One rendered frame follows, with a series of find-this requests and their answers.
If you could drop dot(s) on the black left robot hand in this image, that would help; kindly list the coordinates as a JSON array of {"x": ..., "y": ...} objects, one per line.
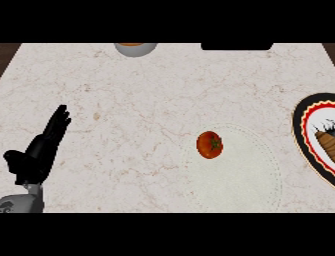
[{"x": 35, "y": 155}]

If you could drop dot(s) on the grey round bowl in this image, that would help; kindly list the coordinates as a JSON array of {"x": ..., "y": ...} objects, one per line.
[{"x": 134, "y": 49}]

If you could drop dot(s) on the black appliance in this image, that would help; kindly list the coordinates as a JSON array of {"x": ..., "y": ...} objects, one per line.
[{"x": 236, "y": 46}]

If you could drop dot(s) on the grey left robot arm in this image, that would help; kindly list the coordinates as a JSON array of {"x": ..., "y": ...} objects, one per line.
[{"x": 19, "y": 202}]

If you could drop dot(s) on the black and red round placemat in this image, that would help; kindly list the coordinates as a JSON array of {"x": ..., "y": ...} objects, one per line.
[{"x": 305, "y": 133}]

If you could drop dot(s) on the red tomato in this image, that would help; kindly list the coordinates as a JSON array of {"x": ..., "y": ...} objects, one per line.
[{"x": 208, "y": 144}]

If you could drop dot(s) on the pale round plate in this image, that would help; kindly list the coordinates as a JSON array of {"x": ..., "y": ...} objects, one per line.
[{"x": 233, "y": 170}]

